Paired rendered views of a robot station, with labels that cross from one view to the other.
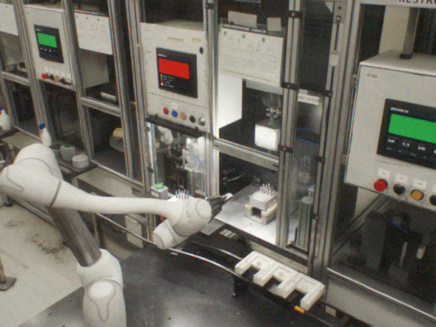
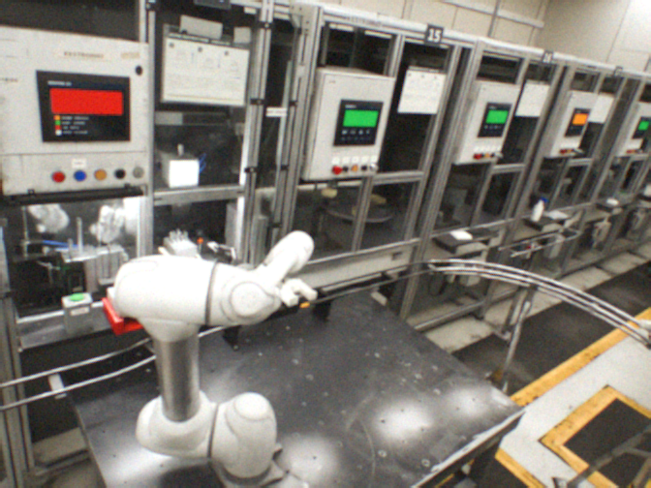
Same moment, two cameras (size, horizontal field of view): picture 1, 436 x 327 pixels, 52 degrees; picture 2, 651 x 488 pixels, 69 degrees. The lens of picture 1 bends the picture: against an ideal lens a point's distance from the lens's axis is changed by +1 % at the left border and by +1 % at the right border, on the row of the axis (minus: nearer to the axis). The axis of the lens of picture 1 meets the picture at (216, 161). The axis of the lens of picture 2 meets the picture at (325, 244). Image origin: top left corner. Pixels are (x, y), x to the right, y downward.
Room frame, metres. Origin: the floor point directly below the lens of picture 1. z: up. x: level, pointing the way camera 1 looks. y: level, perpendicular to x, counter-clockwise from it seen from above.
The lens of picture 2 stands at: (1.11, 1.47, 1.97)
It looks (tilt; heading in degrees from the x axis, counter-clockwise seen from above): 25 degrees down; 277
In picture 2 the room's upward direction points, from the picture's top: 10 degrees clockwise
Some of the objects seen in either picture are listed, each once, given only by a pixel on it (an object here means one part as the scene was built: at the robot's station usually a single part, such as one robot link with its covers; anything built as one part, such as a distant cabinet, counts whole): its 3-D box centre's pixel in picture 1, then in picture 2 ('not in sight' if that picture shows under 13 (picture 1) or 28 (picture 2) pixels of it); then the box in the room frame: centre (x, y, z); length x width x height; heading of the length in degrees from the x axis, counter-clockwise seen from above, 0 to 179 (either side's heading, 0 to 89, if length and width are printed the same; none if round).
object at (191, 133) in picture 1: (173, 124); (83, 193); (2.06, 0.21, 1.37); 0.36 x 0.04 x 0.04; 50
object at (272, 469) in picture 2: not in sight; (251, 460); (1.35, 0.44, 0.71); 0.22 x 0.18 x 0.06; 50
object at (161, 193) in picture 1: (160, 196); (77, 312); (2.05, 0.30, 0.97); 0.08 x 0.08 x 0.12; 50
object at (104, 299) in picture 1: (104, 307); (246, 430); (1.38, 0.46, 0.85); 0.18 x 0.16 x 0.22; 14
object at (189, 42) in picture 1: (190, 72); (69, 108); (2.17, 0.12, 1.60); 0.42 x 0.29 x 0.46; 50
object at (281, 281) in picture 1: (278, 282); (272, 301); (1.52, -0.26, 0.84); 0.36 x 0.14 x 0.10; 50
